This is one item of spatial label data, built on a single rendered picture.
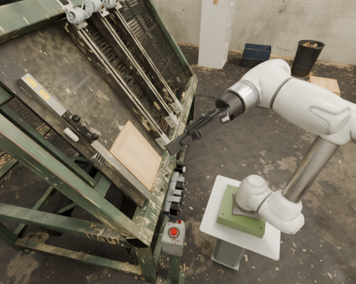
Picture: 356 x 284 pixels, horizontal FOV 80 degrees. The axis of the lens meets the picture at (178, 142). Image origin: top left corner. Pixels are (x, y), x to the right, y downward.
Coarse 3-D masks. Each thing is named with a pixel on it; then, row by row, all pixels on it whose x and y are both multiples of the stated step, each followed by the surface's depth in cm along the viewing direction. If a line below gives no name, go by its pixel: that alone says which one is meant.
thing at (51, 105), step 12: (24, 84) 94; (36, 96) 98; (48, 108) 101; (60, 108) 104; (60, 120) 105; (84, 144) 114; (96, 144) 116; (108, 156) 121; (120, 168) 126; (132, 180) 131; (144, 192) 137
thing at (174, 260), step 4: (172, 256) 137; (176, 256) 136; (172, 260) 142; (176, 260) 141; (172, 264) 148; (176, 264) 146; (172, 268) 153; (176, 268) 151; (172, 272) 159; (176, 272) 157; (172, 276) 166; (176, 276) 164; (172, 280) 173; (176, 280) 171
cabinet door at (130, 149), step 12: (120, 132) 139; (132, 132) 147; (120, 144) 134; (132, 144) 144; (144, 144) 155; (120, 156) 131; (132, 156) 141; (144, 156) 151; (156, 156) 162; (132, 168) 137; (144, 168) 147; (156, 168) 158; (144, 180) 144
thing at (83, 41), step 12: (60, 24) 123; (72, 24) 122; (84, 24) 125; (72, 36) 126; (84, 36) 129; (84, 48) 130; (96, 48) 133; (96, 60) 134; (108, 72) 138; (120, 84) 143; (120, 96) 149; (132, 96) 151; (132, 108) 153; (144, 108) 158; (144, 120) 159; (156, 132) 165
